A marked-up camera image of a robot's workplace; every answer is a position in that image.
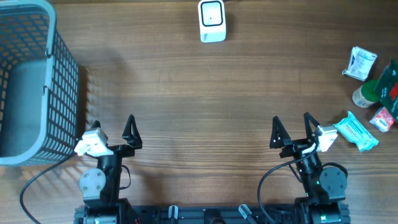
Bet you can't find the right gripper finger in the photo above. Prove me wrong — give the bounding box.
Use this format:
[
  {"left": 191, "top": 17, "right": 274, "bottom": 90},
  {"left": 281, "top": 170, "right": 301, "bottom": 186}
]
[
  {"left": 269, "top": 116, "right": 292, "bottom": 148},
  {"left": 303, "top": 112, "right": 320, "bottom": 140}
]

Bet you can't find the teal tissue pack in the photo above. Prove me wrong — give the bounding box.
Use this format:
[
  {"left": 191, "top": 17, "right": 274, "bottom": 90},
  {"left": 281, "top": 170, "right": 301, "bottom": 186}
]
[{"left": 333, "top": 111, "right": 379, "bottom": 152}]

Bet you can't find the green lid jar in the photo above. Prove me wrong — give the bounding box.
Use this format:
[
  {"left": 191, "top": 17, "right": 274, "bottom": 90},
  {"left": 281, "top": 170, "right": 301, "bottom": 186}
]
[{"left": 352, "top": 80, "right": 379, "bottom": 108}]

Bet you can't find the small red white box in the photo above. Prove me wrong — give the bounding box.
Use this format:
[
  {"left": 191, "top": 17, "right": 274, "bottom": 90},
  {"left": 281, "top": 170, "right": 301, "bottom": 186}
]
[{"left": 369, "top": 106, "right": 395, "bottom": 133}]

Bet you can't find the white blue plaster pack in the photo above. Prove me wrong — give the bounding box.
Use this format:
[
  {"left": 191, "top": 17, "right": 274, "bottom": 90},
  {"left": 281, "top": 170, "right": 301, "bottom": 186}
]
[{"left": 342, "top": 46, "right": 377, "bottom": 82}]

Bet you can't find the green 3M glove package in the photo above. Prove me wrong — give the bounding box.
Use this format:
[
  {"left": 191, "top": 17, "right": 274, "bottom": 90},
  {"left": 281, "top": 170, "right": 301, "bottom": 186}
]
[{"left": 374, "top": 60, "right": 397, "bottom": 120}]

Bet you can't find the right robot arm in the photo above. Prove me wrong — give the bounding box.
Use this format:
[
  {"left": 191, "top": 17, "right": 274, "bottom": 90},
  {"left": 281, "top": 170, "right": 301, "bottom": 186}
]
[{"left": 270, "top": 112, "right": 351, "bottom": 224}]

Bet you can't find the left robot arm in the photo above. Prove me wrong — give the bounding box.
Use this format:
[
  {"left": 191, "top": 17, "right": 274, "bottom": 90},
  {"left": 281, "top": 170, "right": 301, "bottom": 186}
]
[{"left": 74, "top": 115, "right": 142, "bottom": 224}]

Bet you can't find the white barcode scanner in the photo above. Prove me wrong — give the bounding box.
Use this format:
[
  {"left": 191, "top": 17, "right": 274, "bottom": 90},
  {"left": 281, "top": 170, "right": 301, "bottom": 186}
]
[{"left": 198, "top": 0, "right": 226, "bottom": 43}]

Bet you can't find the grey plastic mesh basket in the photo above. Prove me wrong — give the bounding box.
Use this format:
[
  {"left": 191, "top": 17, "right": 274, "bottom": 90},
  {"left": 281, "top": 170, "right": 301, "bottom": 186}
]
[{"left": 1, "top": 1, "right": 80, "bottom": 166}]

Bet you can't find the right black cable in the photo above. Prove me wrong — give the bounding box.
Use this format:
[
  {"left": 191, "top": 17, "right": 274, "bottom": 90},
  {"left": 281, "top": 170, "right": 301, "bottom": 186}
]
[{"left": 257, "top": 142, "right": 320, "bottom": 224}]

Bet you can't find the black cable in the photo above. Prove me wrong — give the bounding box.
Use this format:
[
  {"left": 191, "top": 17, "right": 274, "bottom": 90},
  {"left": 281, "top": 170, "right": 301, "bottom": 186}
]
[
  {"left": 257, "top": 142, "right": 320, "bottom": 224},
  {"left": 19, "top": 155, "right": 74, "bottom": 224}
]

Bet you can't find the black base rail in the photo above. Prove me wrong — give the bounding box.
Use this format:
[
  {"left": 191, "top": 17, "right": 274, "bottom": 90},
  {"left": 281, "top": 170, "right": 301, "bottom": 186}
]
[{"left": 73, "top": 204, "right": 351, "bottom": 224}]

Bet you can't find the left black cable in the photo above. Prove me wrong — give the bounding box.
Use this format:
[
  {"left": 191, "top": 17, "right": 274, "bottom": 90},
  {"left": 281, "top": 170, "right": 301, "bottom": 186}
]
[{"left": 19, "top": 155, "right": 74, "bottom": 224}]

